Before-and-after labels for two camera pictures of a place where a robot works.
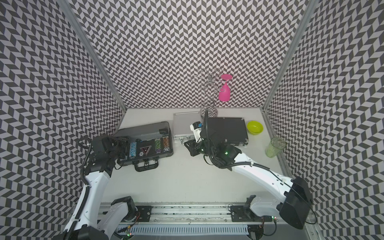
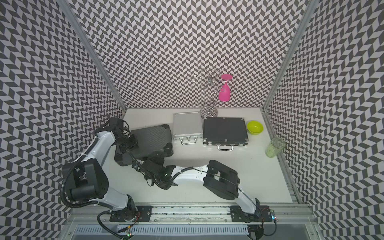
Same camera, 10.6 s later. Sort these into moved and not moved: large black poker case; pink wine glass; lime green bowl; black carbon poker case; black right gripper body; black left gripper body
Moved: black left gripper body; black right gripper body
Not moved: large black poker case; lime green bowl; black carbon poker case; pink wine glass
